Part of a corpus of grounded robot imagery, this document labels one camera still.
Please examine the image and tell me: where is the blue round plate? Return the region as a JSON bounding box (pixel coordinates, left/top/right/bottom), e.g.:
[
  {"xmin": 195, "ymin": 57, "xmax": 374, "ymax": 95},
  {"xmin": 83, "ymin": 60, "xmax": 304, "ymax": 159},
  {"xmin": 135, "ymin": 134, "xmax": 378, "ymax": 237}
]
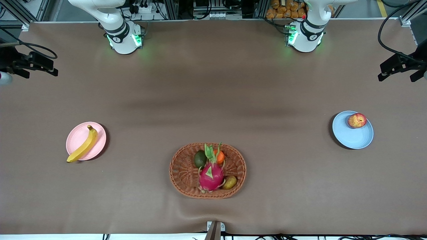
[{"xmin": 332, "ymin": 111, "xmax": 374, "ymax": 150}]

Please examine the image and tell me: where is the yellow banana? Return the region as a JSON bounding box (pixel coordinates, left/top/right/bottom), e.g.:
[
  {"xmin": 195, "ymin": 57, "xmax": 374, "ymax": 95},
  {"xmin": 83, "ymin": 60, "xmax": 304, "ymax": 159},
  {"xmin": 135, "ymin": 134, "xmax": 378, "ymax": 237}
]
[{"xmin": 66, "ymin": 125, "xmax": 98, "ymax": 163}]

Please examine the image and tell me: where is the brown table mat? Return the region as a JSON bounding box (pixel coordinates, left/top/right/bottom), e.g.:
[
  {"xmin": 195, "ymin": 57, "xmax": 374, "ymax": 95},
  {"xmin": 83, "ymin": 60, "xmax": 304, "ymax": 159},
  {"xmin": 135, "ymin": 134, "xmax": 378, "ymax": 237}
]
[{"xmin": 0, "ymin": 19, "xmax": 427, "ymax": 235}]

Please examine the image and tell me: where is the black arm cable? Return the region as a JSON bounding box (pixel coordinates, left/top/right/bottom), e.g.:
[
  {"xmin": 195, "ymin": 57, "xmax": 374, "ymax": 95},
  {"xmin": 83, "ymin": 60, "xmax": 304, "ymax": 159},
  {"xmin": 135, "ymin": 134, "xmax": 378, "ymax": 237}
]
[
  {"xmin": 0, "ymin": 28, "xmax": 58, "ymax": 60},
  {"xmin": 378, "ymin": 0, "xmax": 427, "ymax": 64}
]

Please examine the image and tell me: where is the grey control box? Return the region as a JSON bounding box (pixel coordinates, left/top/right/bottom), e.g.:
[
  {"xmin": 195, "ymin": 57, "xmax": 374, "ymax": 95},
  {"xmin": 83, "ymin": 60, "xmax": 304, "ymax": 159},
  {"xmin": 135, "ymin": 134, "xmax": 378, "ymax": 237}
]
[{"xmin": 193, "ymin": 0, "xmax": 244, "ymax": 19}]

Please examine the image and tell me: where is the magenta dragon fruit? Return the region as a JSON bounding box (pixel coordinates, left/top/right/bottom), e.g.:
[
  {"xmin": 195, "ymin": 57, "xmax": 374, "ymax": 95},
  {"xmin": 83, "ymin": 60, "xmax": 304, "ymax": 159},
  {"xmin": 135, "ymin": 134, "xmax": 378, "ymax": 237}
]
[{"xmin": 198, "ymin": 143, "xmax": 226, "ymax": 193}]

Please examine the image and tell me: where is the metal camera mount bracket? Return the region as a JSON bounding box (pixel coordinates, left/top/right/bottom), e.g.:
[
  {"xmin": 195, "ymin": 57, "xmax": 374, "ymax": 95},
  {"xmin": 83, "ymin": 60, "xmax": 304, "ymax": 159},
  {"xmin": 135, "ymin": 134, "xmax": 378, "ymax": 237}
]
[{"xmin": 206, "ymin": 221, "xmax": 226, "ymax": 240}]

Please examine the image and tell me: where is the pile of orange buns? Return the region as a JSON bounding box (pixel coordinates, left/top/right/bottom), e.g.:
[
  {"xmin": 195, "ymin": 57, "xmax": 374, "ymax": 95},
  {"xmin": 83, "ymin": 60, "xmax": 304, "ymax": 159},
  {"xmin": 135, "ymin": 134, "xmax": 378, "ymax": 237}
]
[{"xmin": 266, "ymin": 0, "xmax": 307, "ymax": 19}]

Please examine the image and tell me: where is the white power strip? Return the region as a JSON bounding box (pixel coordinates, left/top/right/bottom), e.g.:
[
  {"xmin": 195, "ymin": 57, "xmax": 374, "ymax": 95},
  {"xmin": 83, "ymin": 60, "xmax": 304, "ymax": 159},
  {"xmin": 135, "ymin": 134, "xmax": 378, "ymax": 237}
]
[{"xmin": 132, "ymin": 3, "xmax": 157, "ymax": 14}]

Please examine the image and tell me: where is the dark green avocado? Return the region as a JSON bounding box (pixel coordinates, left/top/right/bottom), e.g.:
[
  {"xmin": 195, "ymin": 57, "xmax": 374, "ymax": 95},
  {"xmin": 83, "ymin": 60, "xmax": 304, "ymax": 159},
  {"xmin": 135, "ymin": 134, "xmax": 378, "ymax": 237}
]
[{"xmin": 194, "ymin": 150, "xmax": 208, "ymax": 168}]

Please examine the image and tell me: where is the red yellow apple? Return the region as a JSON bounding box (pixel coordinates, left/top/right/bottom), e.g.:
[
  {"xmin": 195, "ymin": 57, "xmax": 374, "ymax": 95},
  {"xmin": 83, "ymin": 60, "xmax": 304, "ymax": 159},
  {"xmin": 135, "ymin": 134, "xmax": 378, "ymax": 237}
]
[{"xmin": 348, "ymin": 113, "xmax": 367, "ymax": 129}]

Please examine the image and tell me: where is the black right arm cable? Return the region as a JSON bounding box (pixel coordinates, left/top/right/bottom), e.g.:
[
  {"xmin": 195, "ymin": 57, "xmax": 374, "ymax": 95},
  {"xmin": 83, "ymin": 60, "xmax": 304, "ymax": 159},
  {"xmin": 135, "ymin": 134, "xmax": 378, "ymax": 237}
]
[{"xmin": 0, "ymin": 28, "xmax": 58, "ymax": 60}]

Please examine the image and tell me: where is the aluminium frame profile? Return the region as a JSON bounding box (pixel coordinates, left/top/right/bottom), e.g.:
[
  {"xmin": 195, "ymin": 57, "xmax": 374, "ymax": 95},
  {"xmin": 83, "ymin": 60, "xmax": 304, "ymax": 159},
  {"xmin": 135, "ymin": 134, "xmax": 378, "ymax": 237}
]
[
  {"xmin": 0, "ymin": 0, "xmax": 50, "ymax": 28},
  {"xmin": 399, "ymin": 0, "xmax": 427, "ymax": 47}
]

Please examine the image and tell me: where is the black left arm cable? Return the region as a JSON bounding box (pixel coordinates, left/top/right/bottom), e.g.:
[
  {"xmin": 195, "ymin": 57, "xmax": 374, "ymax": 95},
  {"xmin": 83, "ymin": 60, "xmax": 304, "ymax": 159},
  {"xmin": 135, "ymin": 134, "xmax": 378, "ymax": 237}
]
[{"xmin": 378, "ymin": 0, "xmax": 427, "ymax": 64}]

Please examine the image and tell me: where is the pink round plate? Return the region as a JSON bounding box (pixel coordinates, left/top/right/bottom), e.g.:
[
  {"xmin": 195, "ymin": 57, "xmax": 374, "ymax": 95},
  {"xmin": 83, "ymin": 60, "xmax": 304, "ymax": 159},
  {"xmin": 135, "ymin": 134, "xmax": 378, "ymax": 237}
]
[{"xmin": 66, "ymin": 122, "xmax": 107, "ymax": 161}]

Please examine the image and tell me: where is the brown wicker basket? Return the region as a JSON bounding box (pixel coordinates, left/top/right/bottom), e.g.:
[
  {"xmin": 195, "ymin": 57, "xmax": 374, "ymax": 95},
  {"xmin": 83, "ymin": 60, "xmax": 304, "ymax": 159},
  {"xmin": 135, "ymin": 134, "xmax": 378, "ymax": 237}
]
[{"xmin": 169, "ymin": 143, "xmax": 247, "ymax": 199}]

